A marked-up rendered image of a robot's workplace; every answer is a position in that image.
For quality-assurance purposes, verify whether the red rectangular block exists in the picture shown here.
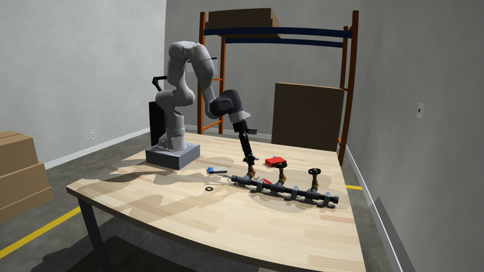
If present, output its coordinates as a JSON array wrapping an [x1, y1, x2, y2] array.
[[265, 157, 287, 168]]

